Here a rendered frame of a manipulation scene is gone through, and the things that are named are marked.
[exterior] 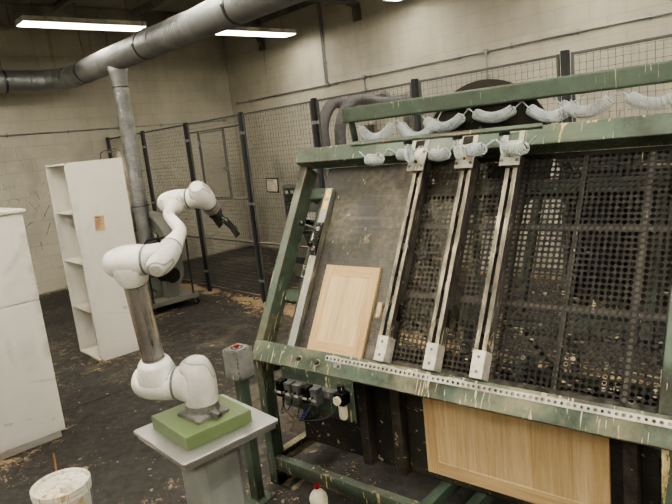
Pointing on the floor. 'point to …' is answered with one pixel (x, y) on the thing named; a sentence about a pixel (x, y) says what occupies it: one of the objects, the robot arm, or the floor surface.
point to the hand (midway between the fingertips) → (228, 229)
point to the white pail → (63, 487)
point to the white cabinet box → (94, 250)
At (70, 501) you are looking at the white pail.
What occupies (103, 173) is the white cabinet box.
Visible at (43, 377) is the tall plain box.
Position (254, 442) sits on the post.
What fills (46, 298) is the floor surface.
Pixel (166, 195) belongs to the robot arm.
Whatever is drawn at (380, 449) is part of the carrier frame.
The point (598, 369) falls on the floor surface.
